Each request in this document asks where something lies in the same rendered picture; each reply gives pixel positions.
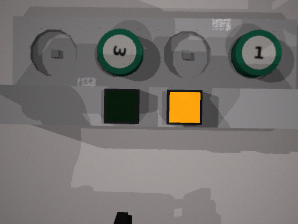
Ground green screw cap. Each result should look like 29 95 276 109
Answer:
97 29 143 76
231 30 282 78

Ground grey panel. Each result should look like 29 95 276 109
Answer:
0 16 298 129

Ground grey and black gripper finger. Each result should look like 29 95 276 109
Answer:
114 212 132 224

